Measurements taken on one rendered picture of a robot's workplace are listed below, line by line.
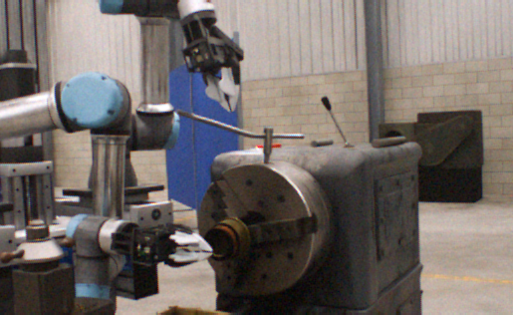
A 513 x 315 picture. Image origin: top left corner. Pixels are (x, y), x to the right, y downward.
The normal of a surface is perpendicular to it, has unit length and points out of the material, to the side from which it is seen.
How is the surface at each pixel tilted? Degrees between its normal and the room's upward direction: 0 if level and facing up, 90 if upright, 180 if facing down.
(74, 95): 89
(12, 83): 90
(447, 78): 90
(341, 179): 90
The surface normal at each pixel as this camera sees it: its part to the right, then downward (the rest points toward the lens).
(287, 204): -0.50, 0.07
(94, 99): 0.14, 0.03
